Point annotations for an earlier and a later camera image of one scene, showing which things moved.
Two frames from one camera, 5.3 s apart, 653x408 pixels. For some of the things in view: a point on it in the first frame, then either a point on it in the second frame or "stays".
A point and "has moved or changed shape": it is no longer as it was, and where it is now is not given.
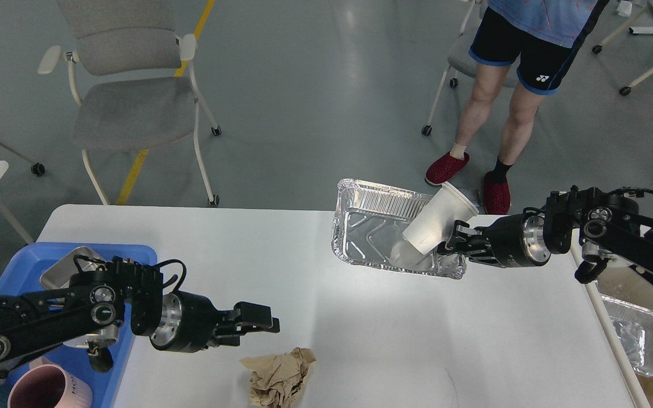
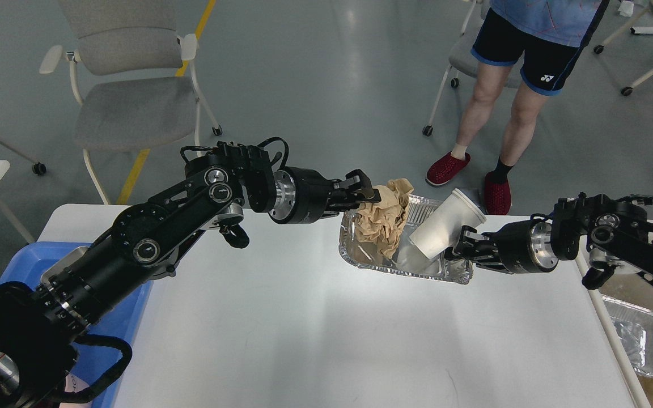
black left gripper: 189,321 → 304,195
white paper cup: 430,229 has moved or changed shape
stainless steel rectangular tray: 59,276 stays
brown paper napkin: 276,379 → 380,223
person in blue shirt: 539,38 stays
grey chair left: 131,81 stays
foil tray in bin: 643,333 stays
